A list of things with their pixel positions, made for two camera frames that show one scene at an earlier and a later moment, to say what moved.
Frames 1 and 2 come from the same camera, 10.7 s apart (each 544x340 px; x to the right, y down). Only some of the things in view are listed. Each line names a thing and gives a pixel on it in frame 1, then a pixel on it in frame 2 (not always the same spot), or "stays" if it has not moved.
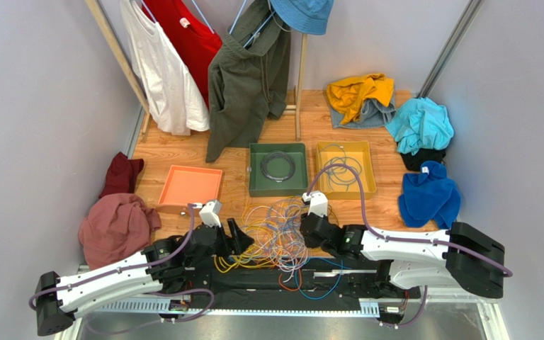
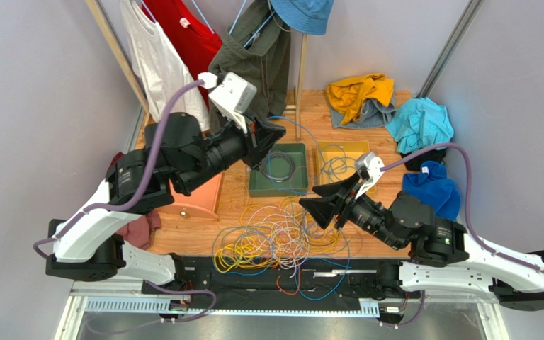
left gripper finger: (240, 240) -> (265, 137)
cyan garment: (421, 125) stays
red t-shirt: (190, 34) stays
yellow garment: (349, 97) stays
